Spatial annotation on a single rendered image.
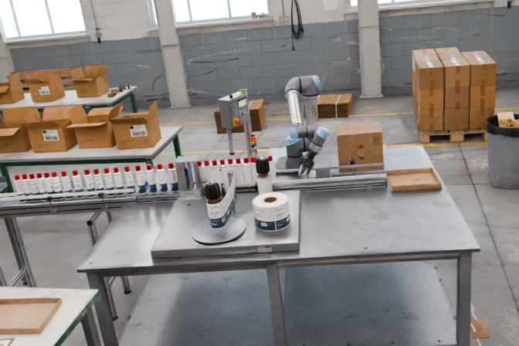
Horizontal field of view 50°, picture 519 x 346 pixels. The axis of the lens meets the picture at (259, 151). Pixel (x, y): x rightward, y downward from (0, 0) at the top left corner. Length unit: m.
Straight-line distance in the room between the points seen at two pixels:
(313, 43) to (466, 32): 2.25
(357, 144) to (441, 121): 3.07
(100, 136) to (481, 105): 4.15
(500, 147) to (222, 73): 5.11
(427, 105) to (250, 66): 3.45
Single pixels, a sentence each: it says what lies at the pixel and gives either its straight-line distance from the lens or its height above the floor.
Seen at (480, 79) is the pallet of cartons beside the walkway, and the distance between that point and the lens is 6.67.
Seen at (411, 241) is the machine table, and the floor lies 0.83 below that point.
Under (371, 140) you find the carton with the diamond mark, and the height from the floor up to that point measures 1.07.
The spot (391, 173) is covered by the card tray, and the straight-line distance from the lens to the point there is 3.77.
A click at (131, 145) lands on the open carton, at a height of 0.81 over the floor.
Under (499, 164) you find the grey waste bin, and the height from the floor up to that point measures 0.25.
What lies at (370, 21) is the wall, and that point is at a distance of 8.67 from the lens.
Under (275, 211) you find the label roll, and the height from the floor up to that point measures 1.00.
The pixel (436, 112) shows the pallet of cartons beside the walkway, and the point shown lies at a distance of 6.69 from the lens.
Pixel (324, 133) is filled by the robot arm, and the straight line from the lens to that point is 3.45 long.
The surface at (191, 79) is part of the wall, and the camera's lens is 9.40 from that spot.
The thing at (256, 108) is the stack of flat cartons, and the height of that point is 0.32.
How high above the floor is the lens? 2.32
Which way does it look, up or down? 20 degrees down
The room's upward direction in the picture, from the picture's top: 7 degrees counter-clockwise
